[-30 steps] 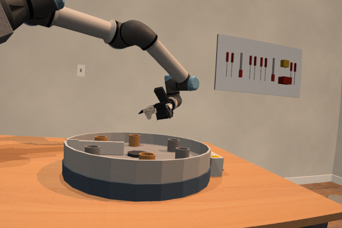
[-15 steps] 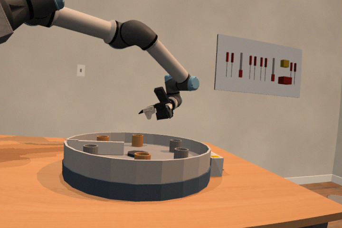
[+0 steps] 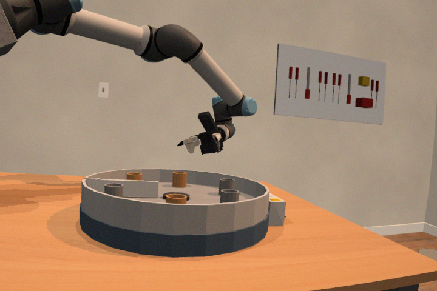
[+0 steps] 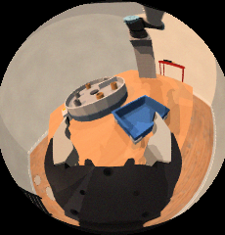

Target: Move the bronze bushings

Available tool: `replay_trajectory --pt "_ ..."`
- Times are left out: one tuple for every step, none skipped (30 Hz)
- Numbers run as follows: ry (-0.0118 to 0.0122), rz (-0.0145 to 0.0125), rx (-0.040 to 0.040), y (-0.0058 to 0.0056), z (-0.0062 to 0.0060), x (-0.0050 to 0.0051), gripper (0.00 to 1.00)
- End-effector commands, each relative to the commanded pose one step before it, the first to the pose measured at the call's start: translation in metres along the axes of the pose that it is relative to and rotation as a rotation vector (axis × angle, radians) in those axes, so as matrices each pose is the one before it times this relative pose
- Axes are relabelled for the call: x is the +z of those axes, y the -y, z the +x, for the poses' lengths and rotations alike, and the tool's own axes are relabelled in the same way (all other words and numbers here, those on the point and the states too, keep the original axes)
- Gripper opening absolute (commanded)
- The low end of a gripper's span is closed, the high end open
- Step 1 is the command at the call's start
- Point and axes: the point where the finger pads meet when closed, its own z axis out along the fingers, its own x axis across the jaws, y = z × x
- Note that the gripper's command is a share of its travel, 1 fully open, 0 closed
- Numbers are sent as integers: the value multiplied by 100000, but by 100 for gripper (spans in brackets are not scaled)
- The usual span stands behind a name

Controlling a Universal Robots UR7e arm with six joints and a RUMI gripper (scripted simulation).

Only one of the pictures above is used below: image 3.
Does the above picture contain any bronze bushing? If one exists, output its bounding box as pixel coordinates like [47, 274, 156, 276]
[166, 194, 187, 204]
[127, 173, 142, 181]
[172, 172, 187, 188]

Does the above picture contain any grey metal sleeve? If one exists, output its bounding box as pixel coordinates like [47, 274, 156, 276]
[220, 189, 239, 203]
[219, 178, 235, 195]
[104, 183, 123, 198]

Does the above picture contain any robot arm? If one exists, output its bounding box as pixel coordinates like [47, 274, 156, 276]
[0, 0, 257, 142]

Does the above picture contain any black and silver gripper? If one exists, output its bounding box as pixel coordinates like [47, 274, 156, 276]
[177, 127, 226, 154]

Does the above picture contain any grey round turntable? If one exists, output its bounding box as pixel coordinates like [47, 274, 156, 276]
[80, 169, 286, 258]

